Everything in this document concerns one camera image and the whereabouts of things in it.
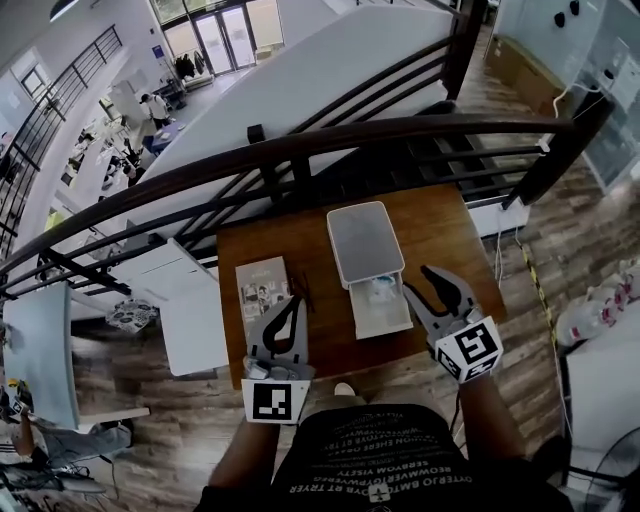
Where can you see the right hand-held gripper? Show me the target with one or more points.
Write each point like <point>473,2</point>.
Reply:
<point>472,350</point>

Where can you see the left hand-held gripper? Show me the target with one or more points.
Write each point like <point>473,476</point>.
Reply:
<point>272,400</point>

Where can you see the clear plastic bag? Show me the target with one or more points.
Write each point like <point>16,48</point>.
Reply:
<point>382,292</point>

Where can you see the white plastic drawer box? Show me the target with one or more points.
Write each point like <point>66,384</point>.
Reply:
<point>362,240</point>

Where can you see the person's right forearm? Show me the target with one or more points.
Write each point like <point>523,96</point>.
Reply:
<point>487,420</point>

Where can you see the person's left forearm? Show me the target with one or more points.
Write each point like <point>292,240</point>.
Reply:
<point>245,450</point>

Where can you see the brown cardboard box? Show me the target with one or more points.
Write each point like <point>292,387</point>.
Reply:
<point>525,75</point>

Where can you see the grey book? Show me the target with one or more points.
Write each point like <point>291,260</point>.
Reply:
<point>260,285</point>

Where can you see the brown wooden table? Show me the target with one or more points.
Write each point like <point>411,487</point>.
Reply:
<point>440,235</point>

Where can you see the person's beige shoe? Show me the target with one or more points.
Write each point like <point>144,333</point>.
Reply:
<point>343,388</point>

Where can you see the white chair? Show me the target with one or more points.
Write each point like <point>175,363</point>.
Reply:
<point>190,325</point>

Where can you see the person's khaki trouser leg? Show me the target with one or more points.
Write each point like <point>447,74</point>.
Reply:
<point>350,399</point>

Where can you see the yellow black floor strip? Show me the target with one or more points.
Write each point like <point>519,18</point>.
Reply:
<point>540,295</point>

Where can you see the pack of water bottles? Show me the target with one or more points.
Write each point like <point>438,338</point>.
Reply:
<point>590,315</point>

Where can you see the patterned cushion stool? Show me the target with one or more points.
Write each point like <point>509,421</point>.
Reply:
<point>131,314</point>

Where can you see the person's black printed t-shirt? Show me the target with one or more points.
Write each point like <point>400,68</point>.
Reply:
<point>375,465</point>

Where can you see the white counter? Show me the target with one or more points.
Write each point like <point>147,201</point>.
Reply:
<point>605,400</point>

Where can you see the dark curved handrail railing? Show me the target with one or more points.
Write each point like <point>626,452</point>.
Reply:
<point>300,142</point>

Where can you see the white table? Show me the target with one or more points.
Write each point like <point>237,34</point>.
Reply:
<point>42,350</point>

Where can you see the dark stair railing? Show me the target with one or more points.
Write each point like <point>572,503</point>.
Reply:
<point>465,50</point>

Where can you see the rack of dark coats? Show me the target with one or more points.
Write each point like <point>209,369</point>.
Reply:
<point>189,65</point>

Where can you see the glass entrance door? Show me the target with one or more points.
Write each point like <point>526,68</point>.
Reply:
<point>225,40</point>

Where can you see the black balcony railing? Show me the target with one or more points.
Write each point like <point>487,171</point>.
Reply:
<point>75,65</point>

